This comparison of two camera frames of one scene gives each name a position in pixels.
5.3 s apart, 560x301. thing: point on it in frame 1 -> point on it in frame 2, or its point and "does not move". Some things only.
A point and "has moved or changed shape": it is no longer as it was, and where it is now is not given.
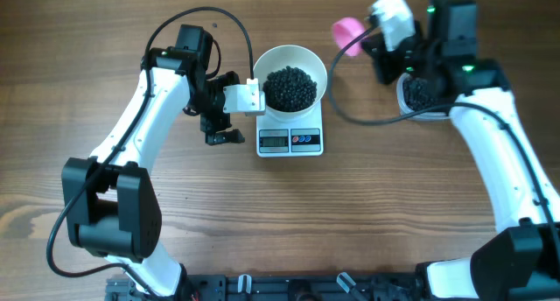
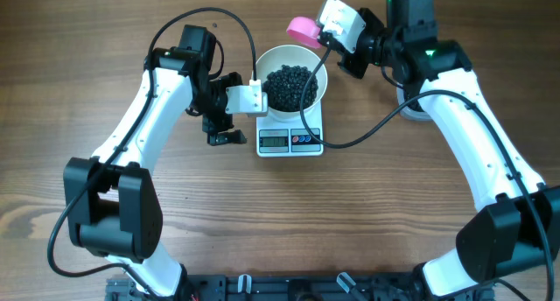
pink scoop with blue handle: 345,31 has moved or changed shape
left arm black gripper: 210,126 does not move
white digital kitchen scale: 303,138 does not move
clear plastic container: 404,108 does not move
